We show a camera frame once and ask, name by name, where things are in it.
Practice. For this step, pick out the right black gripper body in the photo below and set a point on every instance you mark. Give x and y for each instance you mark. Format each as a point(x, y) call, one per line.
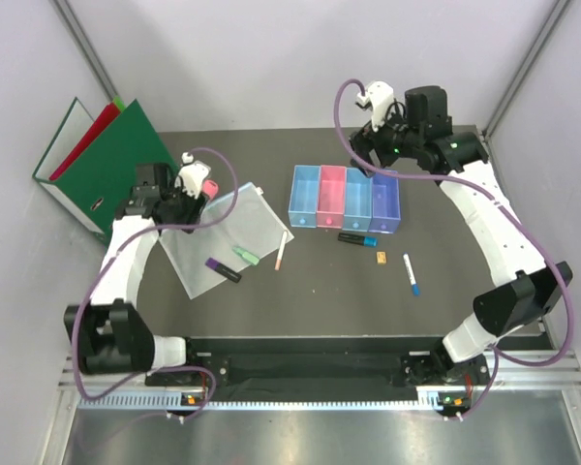
point(392, 141)

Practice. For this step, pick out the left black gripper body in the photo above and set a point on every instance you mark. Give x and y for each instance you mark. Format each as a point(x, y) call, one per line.
point(184, 208)

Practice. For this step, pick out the pink capped crayon tube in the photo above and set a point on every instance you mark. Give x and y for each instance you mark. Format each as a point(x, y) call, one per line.
point(209, 189)

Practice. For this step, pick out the light blue drawer bin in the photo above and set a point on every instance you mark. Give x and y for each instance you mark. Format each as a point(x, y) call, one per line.
point(304, 196)
point(358, 201)

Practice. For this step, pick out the purple drawer bin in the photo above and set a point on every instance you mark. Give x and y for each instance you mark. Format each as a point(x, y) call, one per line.
point(386, 209)

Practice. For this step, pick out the pink drawer bin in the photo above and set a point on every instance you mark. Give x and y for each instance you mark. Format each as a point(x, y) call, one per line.
point(331, 198)

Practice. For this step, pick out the white peach pencil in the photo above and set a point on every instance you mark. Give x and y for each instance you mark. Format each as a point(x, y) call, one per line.
point(281, 250)

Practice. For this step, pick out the white blue whiteboard marker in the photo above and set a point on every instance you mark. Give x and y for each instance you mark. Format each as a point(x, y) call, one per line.
point(409, 269)

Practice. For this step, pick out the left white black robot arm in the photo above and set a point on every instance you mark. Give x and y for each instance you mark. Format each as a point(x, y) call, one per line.
point(112, 337)

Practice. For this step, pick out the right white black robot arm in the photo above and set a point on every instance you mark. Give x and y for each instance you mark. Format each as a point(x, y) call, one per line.
point(526, 285)

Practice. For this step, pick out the green lever arch binder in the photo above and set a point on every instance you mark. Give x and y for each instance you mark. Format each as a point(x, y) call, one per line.
point(102, 176)

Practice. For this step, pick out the purple capped black highlighter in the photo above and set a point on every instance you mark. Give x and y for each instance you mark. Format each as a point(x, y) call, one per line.
point(223, 270)

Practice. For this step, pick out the red folder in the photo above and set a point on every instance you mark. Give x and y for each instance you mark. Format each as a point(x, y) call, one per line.
point(109, 113)

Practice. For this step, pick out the clear mesh zipper pouch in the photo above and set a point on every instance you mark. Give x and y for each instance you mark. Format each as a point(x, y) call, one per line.
point(252, 225)

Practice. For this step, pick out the green highlighter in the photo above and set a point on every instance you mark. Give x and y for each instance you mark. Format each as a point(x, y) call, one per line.
point(246, 256)

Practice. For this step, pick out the blue capped black highlighter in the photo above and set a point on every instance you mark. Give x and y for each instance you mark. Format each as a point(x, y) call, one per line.
point(357, 239)

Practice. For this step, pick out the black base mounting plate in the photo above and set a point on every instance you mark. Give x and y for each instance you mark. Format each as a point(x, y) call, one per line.
point(401, 360)

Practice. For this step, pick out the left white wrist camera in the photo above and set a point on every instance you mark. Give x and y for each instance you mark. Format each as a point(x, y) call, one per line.
point(191, 175)

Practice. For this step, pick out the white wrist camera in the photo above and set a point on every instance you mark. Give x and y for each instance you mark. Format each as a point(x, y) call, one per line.
point(191, 175)
point(378, 97)

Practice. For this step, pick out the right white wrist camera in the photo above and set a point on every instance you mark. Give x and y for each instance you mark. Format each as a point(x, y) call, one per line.
point(378, 97)

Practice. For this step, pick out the right aluminium corner post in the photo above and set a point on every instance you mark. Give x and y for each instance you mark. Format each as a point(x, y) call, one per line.
point(548, 26)

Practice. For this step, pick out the aluminium corner post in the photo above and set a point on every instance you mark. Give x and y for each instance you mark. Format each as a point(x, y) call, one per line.
point(71, 22)
point(548, 26)

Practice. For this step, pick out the left aluminium corner post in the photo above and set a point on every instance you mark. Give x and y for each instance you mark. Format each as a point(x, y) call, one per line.
point(71, 22)

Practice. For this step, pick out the slotted grey cable duct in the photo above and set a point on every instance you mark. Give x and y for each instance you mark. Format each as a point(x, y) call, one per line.
point(187, 399)

